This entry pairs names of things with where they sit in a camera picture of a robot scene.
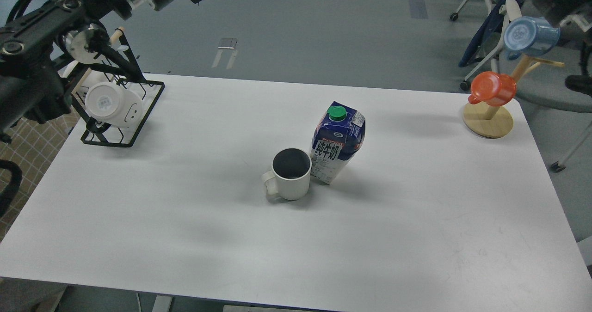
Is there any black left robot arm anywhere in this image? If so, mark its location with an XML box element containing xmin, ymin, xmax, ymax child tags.
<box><xmin>0</xmin><ymin>0</ymin><xmax>202</xmax><ymax>144</ymax></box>

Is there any white cup on rack front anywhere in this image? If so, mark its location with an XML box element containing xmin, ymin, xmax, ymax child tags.
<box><xmin>85</xmin><ymin>82</ymin><xmax>144</xmax><ymax>128</ymax></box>

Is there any beige checked cloth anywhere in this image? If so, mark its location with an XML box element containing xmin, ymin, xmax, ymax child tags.
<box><xmin>0</xmin><ymin>112</ymin><xmax>80</xmax><ymax>239</ymax></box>

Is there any orange plastic cup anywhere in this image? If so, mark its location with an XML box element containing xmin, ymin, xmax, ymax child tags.
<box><xmin>468</xmin><ymin>71</ymin><xmax>517</xmax><ymax>106</ymax></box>

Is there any blue white milk carton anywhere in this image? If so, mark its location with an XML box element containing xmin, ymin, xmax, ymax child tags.
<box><xmin>309</xmin><ymin>101</ymin><xmax>366</xmax><ymax>185</ymax></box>

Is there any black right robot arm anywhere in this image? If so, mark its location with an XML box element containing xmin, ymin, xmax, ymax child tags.
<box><xmin>531</xmin><ymin>0</ymin><xmax>592</xmax><ymax>96</ymax></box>

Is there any blue white folding frame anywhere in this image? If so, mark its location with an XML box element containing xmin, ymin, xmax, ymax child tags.
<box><xmin>449</xmin><ymin>0</ymin><xmax>526</xmax><ymax>92</ymax></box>

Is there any blue plastic cup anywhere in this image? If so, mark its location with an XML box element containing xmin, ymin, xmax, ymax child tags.
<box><xmin>503</xmin><ymin>16</ymin><xmax>561</xmax><ymax>61</ymax></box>

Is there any white ribbed mug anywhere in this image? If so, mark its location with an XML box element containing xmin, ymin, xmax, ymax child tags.
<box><xmin>261</xmin><ymin>148</ymin><xmax>312</xmax><ymax>201</ymax></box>

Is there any black wire cup rack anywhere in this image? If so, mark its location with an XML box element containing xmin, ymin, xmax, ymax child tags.
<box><xmin>62</xmin><ymin>28</ymin><xmax>165</xmax><ymax>148</ymax></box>

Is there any wooden mug tree stand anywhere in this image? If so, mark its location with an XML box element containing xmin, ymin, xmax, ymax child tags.
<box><xmin>462</xmin><ymin>5</ymin><xmax>585</xmax><ymax>139</ymax></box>

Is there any grey office chair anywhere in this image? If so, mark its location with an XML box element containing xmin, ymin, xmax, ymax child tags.
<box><xmin>513</xmin><ymin>0</ymin><xmax>592</xmax><ymax>173</ymax></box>

